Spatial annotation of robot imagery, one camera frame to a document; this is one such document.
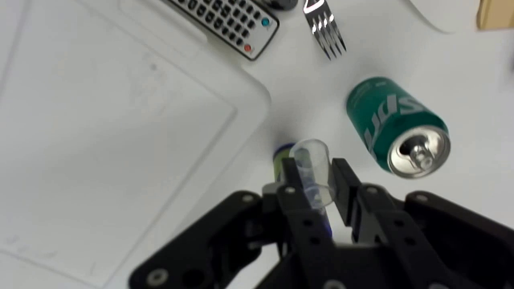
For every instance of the green soda can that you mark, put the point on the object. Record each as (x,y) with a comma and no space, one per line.
(394,123)

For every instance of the small wooden tile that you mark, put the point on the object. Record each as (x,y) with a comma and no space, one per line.
(497,14)

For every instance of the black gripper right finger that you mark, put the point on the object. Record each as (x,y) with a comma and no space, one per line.
(386,235)

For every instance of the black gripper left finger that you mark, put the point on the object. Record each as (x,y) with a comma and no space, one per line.
(300,214)

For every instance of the silver fork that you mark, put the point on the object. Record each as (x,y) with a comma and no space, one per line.
(324,30)

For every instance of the black remote control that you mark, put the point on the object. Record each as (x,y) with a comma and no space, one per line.
(231,22)

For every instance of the clear bottle cap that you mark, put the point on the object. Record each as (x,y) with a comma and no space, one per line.
(317,166)

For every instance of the blue patterned plate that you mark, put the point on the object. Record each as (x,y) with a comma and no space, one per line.
(444,14)

